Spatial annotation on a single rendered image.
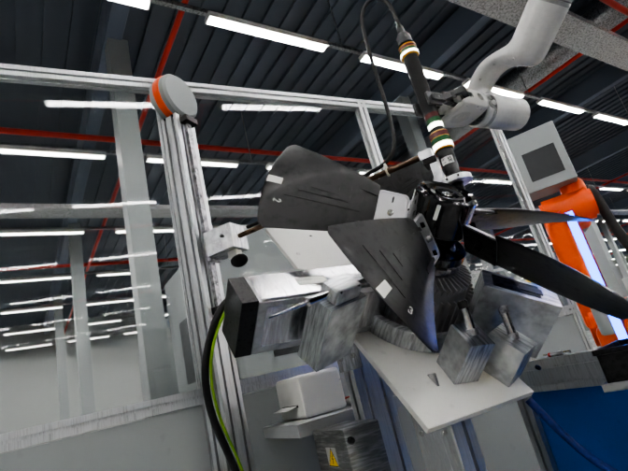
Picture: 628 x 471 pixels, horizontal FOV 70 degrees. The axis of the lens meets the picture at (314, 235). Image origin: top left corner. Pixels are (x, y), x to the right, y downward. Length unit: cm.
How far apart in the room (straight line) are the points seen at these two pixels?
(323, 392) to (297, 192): 58
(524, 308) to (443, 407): 28
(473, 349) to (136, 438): 88
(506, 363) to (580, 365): 42
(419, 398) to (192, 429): 72
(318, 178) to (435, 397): 47
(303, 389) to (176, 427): 36
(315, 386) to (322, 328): 51
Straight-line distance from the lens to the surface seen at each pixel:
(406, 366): 88
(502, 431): 193
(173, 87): 154
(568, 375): 135
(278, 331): 80
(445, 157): 103
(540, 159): 497
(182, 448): 136
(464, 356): 85
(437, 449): 92
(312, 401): 124
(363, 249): 64
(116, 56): 644
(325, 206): 90
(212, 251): 125
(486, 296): 97
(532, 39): 123
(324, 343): 77
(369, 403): 112
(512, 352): 91
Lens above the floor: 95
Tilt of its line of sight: 17 degrees up
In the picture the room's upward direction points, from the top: 14 degrees counter-clockwise
